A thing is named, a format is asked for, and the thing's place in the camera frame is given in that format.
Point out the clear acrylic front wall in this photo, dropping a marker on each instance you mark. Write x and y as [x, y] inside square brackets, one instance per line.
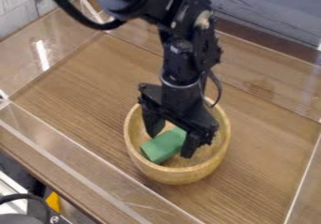
[80, 170]

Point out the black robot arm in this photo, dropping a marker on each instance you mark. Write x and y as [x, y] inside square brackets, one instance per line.
[191, 52]

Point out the brown wooden bowl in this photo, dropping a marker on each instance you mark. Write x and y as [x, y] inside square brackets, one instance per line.
[178, 170]

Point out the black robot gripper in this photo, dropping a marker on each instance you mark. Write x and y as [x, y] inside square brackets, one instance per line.
[179, 104]

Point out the green rectangular block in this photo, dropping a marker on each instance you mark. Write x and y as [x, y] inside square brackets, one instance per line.
[165, 146]

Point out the yellow label on equipment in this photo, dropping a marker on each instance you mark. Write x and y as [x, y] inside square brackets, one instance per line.
[52, 201]

